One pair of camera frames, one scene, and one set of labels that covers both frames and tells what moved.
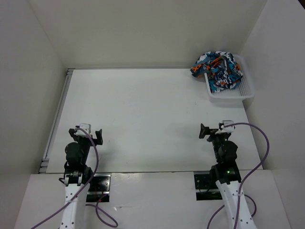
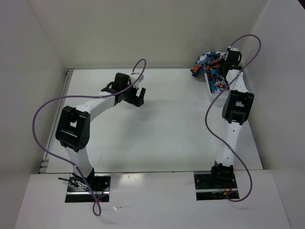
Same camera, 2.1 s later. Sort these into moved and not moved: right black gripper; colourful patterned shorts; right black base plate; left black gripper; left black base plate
Moved: right black gripper; left black gripper
Not moved: left black base plate; right black base plate; colourful patterned shorts
